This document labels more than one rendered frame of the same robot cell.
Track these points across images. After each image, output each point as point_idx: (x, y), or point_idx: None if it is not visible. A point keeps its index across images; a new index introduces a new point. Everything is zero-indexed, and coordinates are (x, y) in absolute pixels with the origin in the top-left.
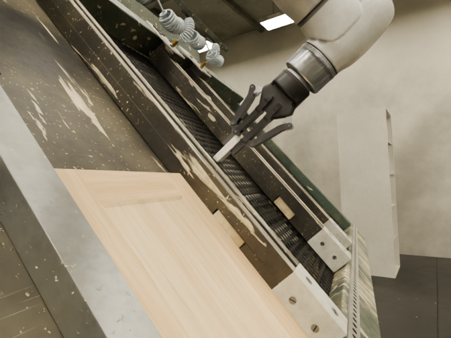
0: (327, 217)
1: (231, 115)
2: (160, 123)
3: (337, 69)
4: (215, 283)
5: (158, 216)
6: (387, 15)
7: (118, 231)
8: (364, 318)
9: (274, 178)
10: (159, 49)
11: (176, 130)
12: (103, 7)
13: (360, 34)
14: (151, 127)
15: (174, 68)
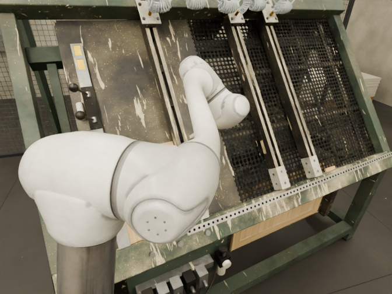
0: (308, 155)
1: (276, 62)
2: (168, 118)
3: (220, 129)
4: None
5: None
6: (234, 118)
7: None
8: (244, 218)
9: (262, 129)
10: (227, 17)
11: (171, 125)
12: (181, 11)
13: (221, 123)
14: (167, 118)
15: (232, 35)
